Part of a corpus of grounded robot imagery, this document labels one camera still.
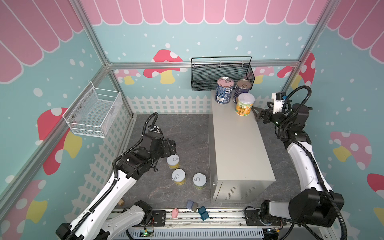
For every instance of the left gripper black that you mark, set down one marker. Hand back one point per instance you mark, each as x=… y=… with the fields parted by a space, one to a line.
x=167 y=152

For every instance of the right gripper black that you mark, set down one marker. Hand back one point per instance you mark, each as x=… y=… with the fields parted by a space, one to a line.
x=264 y=114

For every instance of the yellow can white lid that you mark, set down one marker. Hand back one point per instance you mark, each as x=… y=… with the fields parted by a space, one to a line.
x=245 y=103
x=179 y=177
x=173 y=162
x=199 y=181

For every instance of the dark blue tall can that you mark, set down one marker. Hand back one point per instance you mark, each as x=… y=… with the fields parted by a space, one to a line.
x=241 y=86

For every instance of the blue can pink lid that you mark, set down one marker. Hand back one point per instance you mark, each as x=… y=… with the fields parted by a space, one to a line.
x=224 y=89

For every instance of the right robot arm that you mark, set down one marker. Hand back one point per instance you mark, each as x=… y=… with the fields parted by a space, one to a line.
x=316 y=204

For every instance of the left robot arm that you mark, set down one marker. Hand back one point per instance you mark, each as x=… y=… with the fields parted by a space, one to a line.
x=120 y=186

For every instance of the grey metal cabinet counter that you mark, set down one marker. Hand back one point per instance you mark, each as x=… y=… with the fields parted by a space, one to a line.
x=240 y=169

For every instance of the grey purple toy block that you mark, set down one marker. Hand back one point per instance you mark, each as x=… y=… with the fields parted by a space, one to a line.
x=191 y=205

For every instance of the pink toy block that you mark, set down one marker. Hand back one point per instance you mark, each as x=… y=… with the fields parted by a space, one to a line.
x=175 y=213

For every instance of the wooden mallet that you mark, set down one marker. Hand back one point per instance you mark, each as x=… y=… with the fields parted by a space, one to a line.
x=121 y=202

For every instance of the teal toy block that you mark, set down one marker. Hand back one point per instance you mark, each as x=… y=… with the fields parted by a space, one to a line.
x=203 y=213

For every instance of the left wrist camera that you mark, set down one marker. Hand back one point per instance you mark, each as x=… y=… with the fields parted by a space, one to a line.
x=155 y=129

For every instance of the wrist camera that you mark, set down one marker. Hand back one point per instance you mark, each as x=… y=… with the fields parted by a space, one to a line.
x=155 y=129
x=278 y=101

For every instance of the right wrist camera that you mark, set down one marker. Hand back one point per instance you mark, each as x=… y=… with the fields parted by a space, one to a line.
x=278 y=101

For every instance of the black wire mesh basket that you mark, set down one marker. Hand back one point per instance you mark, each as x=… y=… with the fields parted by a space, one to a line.
x=207 y=70

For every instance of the white wire mesh basket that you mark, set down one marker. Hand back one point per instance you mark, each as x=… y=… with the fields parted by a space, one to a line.
x=93 y=112

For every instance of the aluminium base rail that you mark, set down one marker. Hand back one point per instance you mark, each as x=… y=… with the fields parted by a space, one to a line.
x=223 y=224

